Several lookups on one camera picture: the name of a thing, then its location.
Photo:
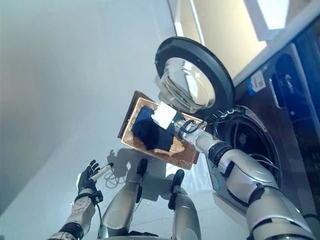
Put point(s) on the white cabinet side panel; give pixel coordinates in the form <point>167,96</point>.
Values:
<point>282,45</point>

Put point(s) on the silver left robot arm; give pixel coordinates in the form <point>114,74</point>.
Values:
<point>80,215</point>

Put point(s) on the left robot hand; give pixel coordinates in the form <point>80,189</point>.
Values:
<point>86,182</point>

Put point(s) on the blue garment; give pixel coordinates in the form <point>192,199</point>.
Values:
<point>143,117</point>

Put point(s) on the blue white energy label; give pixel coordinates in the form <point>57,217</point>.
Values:
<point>256,83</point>

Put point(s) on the white counter with shelves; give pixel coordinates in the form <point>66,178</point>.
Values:
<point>225,30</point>

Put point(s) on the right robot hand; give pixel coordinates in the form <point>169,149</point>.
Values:
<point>163,115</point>

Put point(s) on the silver right robot leg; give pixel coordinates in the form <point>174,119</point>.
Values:
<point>186,215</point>

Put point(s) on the grey front-load washing machine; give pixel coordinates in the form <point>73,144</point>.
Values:
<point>282,137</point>

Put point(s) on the charcoal folded garment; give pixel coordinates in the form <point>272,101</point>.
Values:
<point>161,141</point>

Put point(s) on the silver left robot leg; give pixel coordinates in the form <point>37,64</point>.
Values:
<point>120,207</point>

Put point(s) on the round glass washer door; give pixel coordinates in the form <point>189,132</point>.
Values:
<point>195,75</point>

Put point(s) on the small blue washer decal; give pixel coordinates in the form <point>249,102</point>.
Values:
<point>217,184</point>

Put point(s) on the silver robot leg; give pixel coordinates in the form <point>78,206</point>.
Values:
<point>120,207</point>
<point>186,215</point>

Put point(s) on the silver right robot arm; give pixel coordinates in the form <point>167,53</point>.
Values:
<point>240,180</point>

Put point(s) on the dark glossy stacked appliance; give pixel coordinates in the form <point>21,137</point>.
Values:
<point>312,75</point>

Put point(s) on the rectangular wicker laundry basket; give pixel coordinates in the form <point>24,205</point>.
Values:
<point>180,155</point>

